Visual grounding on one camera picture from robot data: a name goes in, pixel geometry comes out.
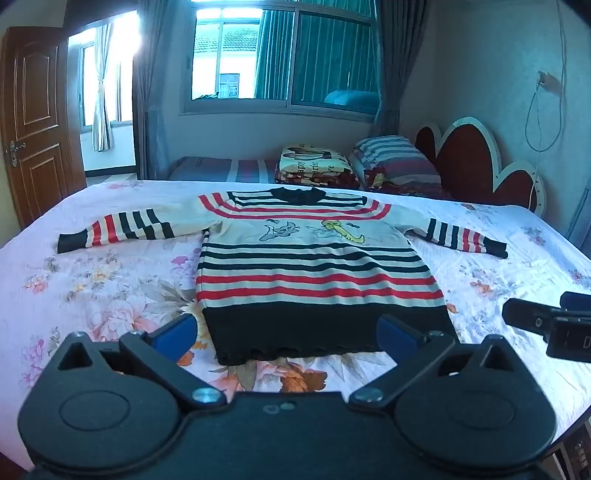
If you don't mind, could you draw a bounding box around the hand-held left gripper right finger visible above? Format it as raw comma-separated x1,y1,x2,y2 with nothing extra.
348,314,519,411

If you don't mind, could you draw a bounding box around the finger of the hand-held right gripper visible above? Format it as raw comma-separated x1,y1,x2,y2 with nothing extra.
502,298,561,343
560,291,591,320

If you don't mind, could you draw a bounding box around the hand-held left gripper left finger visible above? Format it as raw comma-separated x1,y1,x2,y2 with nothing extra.
58,314,228,414

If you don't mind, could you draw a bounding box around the striped knit sweater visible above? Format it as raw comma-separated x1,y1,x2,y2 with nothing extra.
57,186,509,366

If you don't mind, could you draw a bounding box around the floral bed sheet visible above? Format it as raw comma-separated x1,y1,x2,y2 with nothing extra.
0,179,591,455

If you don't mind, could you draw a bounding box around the red scalloped headboard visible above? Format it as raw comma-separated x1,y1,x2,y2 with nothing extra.
414,117,547,217

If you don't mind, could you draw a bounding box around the striped bed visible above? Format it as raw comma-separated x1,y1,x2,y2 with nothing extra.
168,156,282,183

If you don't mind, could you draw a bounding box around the striped pillow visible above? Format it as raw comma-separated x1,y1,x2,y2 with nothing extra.
353,135,441,185

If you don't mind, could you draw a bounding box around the folded printed blanket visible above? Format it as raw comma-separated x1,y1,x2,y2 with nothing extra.
274,146,361,189

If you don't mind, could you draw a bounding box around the grey curtain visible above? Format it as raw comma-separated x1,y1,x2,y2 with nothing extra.
376,0,430,138
134,0,169,181

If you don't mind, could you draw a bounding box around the sliding window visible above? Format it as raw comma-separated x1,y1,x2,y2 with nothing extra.
182,0,384,121

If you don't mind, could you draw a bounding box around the white curtain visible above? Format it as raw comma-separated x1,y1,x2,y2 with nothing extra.
91,23,114,152

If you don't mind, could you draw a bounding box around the brown wooden door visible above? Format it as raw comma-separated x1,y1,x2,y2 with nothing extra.
0,26,88,229

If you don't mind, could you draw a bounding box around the white wall cable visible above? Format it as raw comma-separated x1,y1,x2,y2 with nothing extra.
525,0,566,153

